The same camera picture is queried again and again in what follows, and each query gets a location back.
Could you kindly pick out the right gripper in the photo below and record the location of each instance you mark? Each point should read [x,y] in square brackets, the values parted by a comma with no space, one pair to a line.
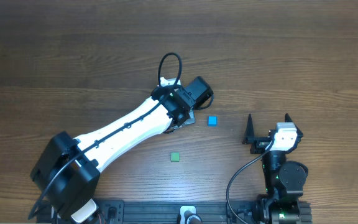
[259,145]

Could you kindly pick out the blue cube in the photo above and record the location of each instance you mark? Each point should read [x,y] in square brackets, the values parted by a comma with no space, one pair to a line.
[212,121]

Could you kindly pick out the green cube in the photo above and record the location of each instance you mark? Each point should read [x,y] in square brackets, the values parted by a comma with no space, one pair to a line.
[175,157]

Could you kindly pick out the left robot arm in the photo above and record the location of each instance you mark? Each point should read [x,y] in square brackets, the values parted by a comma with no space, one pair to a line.
[135,137]

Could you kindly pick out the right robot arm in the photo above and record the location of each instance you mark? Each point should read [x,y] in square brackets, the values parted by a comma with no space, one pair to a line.
[286,180]

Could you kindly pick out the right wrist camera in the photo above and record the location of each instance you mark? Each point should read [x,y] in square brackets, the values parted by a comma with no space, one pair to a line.
[285,137]

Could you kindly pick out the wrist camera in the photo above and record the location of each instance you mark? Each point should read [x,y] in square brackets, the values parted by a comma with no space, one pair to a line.
[285,137]
[168,81]

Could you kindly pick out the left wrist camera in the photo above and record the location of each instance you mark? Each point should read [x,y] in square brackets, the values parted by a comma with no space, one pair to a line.
[168,81]

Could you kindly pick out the mounting rail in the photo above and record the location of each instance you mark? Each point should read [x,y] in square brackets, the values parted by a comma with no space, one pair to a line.
[154,213]

